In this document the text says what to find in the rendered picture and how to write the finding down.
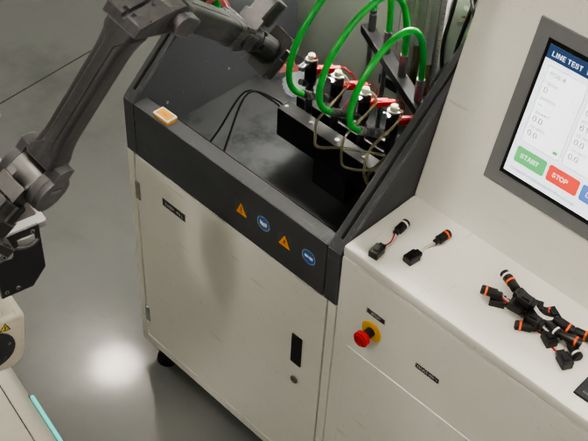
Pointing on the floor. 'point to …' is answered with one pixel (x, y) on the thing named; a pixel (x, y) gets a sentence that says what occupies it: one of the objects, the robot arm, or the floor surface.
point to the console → (490, 102)
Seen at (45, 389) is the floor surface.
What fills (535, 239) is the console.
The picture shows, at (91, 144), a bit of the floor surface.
